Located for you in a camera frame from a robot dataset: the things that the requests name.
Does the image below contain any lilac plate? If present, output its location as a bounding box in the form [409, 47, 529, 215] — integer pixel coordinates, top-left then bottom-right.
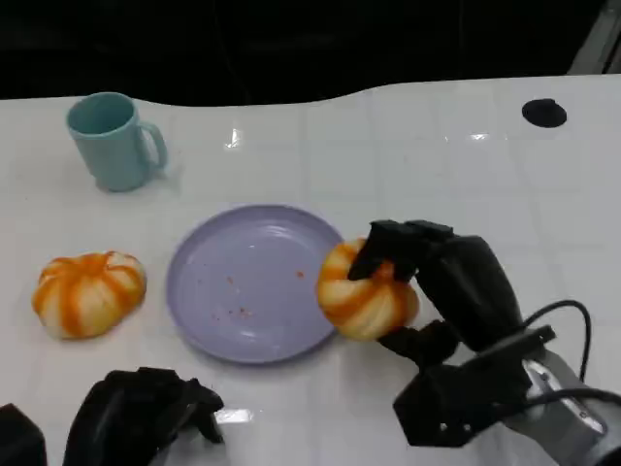
[166, 204, 346, 366]

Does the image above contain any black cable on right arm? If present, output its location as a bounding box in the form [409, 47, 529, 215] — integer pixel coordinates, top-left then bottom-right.
[521, 299, 621, 408]

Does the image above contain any grey table leg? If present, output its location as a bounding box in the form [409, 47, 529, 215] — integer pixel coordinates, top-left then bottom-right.
[568, 0, 621, 77]

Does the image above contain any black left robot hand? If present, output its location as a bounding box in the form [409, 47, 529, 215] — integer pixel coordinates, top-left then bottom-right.
[61, 367, 226, 466]

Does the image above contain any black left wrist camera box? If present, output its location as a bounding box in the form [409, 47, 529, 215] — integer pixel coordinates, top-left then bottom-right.
[0, 402, 49, 466]

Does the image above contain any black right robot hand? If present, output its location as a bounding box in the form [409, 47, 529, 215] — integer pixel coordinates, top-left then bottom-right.
[346, 219, 525, 368]

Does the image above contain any pale green mug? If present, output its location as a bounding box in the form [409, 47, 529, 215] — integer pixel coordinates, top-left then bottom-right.
[66, 91, 169, 193]

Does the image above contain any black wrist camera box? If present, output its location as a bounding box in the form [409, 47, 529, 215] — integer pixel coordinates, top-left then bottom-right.
[0, 402, 49, 466]
[392, 325, 557, 448]

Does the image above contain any orange and white toy bread roll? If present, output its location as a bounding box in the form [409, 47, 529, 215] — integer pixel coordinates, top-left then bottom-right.
[31, 250, 148, 341]
[316, 237, 421, 343]

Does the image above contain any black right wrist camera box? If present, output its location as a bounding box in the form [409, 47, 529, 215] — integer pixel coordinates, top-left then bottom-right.
[392, 325, 557, 448]

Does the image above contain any black round table grommet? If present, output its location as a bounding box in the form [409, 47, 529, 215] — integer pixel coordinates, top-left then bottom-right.
[521, 98, 568, 129]

